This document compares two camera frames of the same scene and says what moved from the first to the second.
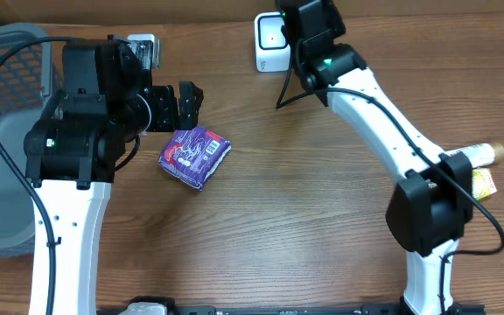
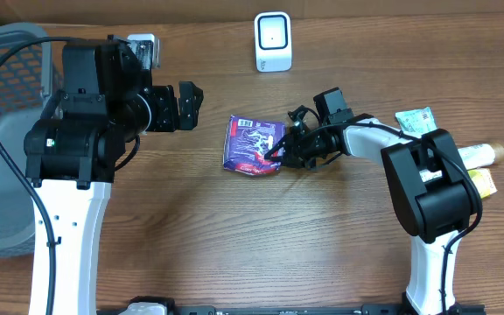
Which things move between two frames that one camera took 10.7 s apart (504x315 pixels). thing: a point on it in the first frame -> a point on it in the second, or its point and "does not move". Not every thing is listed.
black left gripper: (164, 108) does not move
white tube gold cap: (480, 154) does not move
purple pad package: (192, 155) -> (247, 142)
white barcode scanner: (272, 52) does not move
